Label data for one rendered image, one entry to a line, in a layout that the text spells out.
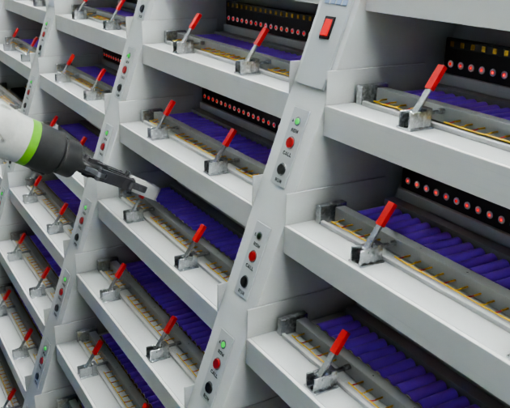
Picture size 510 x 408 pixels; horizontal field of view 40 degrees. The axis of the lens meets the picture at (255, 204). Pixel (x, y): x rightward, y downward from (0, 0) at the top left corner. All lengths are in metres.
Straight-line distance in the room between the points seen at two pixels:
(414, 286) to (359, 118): 0.24
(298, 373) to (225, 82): 0.55
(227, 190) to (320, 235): 0.24
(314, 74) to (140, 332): 0.68
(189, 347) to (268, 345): 0.31
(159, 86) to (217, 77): 0.38
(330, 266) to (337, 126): 0.20
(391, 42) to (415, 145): 0.25
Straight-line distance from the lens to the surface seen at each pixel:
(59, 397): 1.89
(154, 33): 1.66
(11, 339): 2.22
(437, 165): 0.88
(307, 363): 1.06
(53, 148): 1.41
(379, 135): 0.95
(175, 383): 1.33
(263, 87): 1.18
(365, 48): 1.07
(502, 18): 0.88
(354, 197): 1.12
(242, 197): 1.17
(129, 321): 1.52
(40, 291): 2.04
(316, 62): 1.08
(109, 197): 1.70
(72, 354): 1.77
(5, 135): 1.38
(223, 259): 1.31
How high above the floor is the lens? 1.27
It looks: 10 degrees down
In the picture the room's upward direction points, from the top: 18 degrees clockwise
